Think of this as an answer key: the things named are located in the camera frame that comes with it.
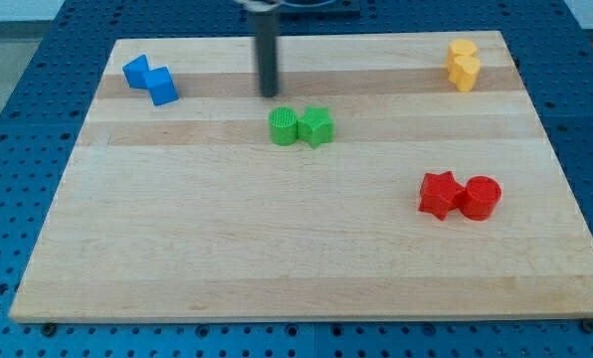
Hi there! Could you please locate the red cylinder block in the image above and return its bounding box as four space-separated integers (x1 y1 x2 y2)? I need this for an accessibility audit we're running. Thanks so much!
460 176 502 221

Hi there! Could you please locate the green cylinder block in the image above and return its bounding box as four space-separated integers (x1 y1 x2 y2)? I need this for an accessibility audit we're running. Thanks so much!
269 106 298 146

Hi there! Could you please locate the red star block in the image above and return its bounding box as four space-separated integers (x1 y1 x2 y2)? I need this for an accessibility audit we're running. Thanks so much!
418 171 465 221

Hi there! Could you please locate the blue triangular block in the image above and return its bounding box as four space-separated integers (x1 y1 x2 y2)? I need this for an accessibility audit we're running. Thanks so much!
122 55 149 90

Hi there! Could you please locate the green star block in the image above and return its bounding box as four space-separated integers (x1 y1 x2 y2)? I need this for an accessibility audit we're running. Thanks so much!
297 106 334 149

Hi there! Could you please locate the light wooden board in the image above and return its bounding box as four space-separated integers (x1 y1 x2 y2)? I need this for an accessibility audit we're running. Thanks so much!
9 31 593 323

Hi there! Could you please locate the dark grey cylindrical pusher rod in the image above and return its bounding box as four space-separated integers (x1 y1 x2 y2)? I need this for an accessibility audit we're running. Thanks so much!
249 10 280 97

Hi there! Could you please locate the yellow hexagon block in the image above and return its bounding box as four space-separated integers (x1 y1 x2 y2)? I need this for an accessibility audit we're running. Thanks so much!
445 38 479 72

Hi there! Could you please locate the blue cube block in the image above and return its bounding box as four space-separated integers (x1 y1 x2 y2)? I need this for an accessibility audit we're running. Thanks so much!
143 67 178 106

